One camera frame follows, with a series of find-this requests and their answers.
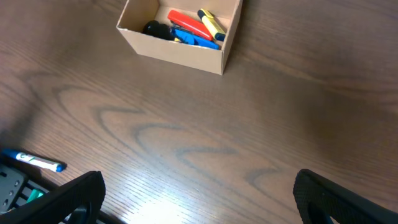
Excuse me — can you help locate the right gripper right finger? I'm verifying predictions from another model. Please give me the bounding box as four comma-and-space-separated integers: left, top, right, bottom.
293, 169, 397, 224

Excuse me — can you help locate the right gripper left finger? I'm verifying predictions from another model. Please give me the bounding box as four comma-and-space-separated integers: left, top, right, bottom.
1, 171, 106, 224

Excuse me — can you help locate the blue capped white marker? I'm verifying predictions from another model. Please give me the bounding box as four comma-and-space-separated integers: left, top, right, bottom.
2, 149, 67, 172

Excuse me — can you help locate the black correction tape dispenser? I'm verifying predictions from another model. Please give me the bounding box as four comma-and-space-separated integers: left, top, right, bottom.
142, 20, 181, 42

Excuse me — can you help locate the yellow highlighter with dark cap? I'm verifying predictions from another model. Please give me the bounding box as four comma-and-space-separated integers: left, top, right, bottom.
197, 8, 226, 42

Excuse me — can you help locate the red stapler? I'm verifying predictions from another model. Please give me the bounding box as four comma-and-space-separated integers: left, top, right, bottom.
167, 10, 213, 41

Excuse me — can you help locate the brown cardboard box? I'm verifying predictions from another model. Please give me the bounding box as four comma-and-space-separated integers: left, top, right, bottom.
116, 0, 243, 75

